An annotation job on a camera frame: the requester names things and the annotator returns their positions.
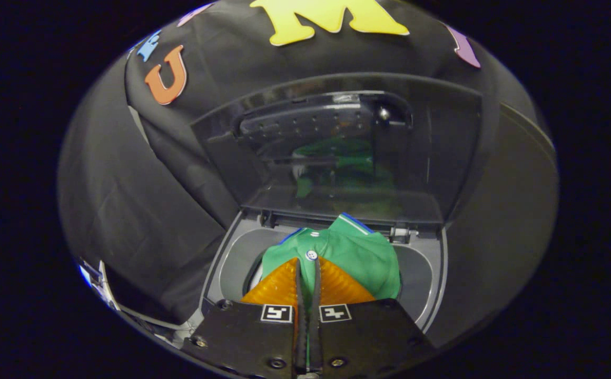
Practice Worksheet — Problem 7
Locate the dark washing machine lid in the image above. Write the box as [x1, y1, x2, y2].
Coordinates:
[190, 73, 484, 232]

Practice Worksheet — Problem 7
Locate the grey washing machine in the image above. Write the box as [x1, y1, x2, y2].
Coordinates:
[200, 210, 449, 337]

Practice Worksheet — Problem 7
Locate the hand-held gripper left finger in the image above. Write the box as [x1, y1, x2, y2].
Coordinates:
[181, 257, 309, 379]

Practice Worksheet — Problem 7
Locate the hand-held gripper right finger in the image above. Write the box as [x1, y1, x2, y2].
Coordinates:
[309, 257, 437, 379]

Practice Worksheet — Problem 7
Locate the green polo shirt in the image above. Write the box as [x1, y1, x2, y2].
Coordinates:
[261, 213, 402, 302]

